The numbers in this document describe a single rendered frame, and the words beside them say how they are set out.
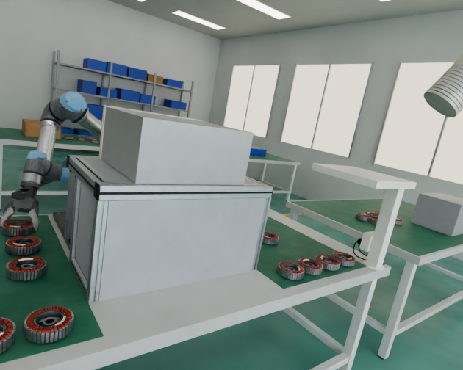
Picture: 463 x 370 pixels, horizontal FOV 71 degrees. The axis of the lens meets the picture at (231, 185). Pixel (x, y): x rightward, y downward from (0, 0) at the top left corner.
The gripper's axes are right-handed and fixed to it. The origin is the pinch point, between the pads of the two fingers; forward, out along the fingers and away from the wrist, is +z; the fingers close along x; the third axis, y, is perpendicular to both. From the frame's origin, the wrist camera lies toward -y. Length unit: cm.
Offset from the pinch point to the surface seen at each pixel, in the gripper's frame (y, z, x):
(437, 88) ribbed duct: -62, -62, -162
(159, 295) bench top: -35, 24, -57
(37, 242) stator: -15.3, 6.9, -12.4
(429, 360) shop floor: 50, 60, -246
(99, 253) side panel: -48, 13, -38
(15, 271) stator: -32.9, 18.3, -13.1
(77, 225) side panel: -27.9, 1.5, -27.3
